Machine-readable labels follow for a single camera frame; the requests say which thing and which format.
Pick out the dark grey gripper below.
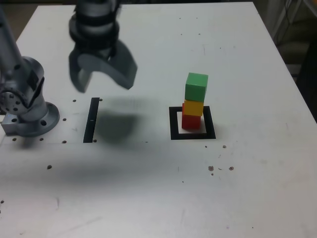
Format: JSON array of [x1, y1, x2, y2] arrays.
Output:
[[68, 40, 138, 94]]

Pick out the green cube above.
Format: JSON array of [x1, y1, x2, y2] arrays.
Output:
[[184, 72, 209, 102]]

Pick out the yellow cube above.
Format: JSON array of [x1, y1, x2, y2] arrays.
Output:
[[183, 99, 205, 117]]

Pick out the red cube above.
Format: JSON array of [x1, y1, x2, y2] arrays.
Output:
[[181, 103, 202, 130]]

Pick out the black tape square outline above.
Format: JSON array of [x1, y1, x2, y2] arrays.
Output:
[[168, 106, 216, 141]]

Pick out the black tape strip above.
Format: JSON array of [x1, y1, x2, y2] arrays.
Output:
[[83, 97, 100, 144]]

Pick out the white metal frame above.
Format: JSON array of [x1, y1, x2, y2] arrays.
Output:
[[269, 0, 307, 42]]

